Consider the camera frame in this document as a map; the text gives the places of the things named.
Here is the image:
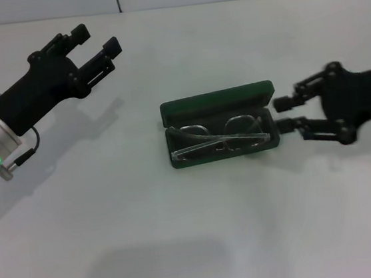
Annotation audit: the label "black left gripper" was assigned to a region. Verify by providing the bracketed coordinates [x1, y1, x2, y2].
[0, 19, 131, 139]

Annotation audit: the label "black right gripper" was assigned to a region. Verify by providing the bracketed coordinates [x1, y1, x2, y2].
[269, 58, 371, 153]

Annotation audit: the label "clear white glasses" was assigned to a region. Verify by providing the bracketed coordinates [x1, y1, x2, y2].
[167, 111, 273, 163]

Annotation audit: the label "green glasses case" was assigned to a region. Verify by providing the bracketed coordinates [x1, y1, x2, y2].
[158, 79, 284, 171]

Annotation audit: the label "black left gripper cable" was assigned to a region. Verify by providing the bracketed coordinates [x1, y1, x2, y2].
[0, 125, 45, 183]

